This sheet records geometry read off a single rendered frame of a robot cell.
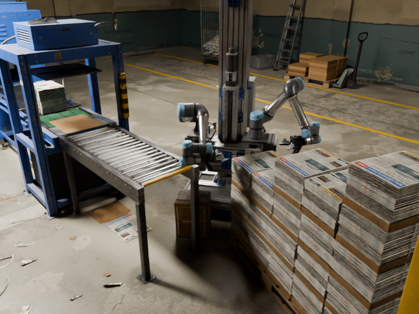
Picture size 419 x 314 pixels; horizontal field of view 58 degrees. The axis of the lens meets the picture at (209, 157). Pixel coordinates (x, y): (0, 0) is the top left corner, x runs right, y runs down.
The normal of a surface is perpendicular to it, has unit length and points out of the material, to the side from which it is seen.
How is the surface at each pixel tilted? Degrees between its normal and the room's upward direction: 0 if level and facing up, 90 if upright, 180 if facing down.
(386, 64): 90
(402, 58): 90
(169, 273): 0
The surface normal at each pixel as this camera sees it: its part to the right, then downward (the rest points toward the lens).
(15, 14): 0.67, 0.31
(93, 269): 0.00, -0.91
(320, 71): -0.76, 0.27
